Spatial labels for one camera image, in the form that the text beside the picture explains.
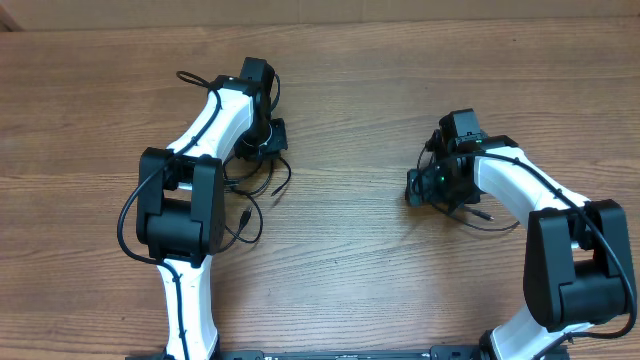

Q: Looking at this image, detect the thin black separated cable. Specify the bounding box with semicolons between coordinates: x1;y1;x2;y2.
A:
415;129;521;233

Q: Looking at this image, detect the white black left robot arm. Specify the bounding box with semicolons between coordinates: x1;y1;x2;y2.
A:
123;57;288;359

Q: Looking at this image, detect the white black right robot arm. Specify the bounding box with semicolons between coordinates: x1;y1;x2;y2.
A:
405;109;638;360

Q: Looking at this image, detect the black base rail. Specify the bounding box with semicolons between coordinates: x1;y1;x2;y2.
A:
124;344;571;360

